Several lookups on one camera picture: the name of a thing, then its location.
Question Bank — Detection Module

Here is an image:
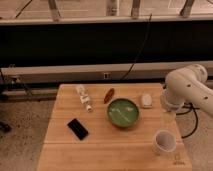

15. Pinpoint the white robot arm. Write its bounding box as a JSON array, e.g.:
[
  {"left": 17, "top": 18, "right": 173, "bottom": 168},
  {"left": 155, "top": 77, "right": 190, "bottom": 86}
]
[{"left": 160, "top": 64, "right": 213, "bottom": 118}]

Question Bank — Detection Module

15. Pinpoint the white sponge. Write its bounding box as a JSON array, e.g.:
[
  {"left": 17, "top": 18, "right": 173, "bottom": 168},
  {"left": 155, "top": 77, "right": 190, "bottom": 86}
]
[{"left": 141, "top": 93, "right": 152, "bottom": 108}]

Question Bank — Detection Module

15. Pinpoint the brown oblong object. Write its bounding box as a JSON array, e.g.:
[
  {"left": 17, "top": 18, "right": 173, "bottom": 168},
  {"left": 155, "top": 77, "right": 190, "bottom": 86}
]
[{"left": 104, "top": 88, "right": 115, "bottom": 104}]

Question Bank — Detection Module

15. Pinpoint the green bowl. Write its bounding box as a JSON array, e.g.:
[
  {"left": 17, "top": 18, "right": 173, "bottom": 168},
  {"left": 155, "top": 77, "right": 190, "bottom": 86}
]
[{"left": 107, "top": 98, "right": 140, "bottom": 128}]

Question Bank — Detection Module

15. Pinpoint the white cup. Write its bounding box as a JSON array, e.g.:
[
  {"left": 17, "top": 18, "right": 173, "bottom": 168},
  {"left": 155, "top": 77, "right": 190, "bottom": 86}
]
[{"left": 153, "top": 130, "right": 176, "bottom": 155}]

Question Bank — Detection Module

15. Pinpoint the grey metal rail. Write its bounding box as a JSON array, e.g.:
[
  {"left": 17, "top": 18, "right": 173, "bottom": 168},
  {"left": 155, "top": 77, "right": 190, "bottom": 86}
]
[{"left": 1, "top": 60, "right": 213, "bottom": 84}]

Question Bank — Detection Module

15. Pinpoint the black hanging cable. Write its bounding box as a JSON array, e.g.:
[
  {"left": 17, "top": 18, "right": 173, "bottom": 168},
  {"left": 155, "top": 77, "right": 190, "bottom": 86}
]
[{"left": 119, "top": 13, "right": 153, "bottom": 81}]

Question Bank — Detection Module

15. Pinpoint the black floor cable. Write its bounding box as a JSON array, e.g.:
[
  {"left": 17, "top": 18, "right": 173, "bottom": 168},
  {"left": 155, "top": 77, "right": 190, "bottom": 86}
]
[{"left": 175, "top": 102, "right": 199, "bottom": 140}]

